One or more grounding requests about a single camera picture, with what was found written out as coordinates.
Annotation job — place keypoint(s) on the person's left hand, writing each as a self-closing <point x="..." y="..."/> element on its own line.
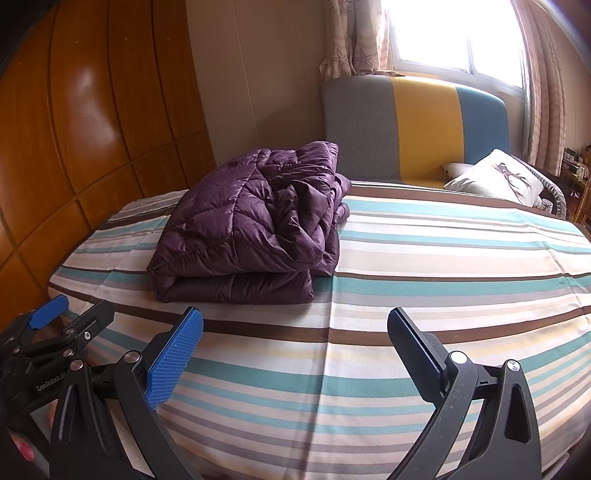
<point x="24" y="450"/>

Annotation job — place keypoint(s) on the beige pillow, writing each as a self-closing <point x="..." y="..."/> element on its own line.
<point x="455" y="169"/>

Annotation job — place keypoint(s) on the grey yellow blue headboard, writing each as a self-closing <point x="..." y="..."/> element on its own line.
<point x="425" y="129"/>

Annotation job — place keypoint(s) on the beige patterned curtain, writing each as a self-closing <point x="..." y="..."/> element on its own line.
<point x="351" y="37"/>
<point x="545" y="115"/>

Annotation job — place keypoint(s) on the striped bed quilt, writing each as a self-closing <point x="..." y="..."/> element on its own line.
<point x="415" y="277"/>

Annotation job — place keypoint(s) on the purple puffer jacket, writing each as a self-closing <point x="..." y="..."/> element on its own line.
<point x="240" y="230"/>

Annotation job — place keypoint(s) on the wooden wardrobe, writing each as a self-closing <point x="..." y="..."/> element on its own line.
<point x="92" y="115"/>

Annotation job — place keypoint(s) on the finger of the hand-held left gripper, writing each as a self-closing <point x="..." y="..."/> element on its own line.
<point x="46" y="313"/>
<point x="90" y="321"/>

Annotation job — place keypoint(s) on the wooden rattan chair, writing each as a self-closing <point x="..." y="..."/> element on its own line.
<point x="584" y="203"/>

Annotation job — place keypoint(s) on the bright window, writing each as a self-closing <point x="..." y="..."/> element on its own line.
<point x="452" y="32"/>

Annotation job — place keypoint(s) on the grey bedside crib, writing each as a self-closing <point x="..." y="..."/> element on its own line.
<point x="551" y="194"/>

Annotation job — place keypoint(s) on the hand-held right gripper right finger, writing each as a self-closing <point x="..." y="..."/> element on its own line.
<point x="415" y="350"/>

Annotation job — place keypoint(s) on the cluttered desk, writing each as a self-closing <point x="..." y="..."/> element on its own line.
<point x="577" y="161"/>

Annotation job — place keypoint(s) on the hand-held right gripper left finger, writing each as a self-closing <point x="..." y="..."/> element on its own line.
<point x="173" y="360"/>

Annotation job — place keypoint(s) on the white printed pillow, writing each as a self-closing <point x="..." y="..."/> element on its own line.
<point x="494" y="180"/>

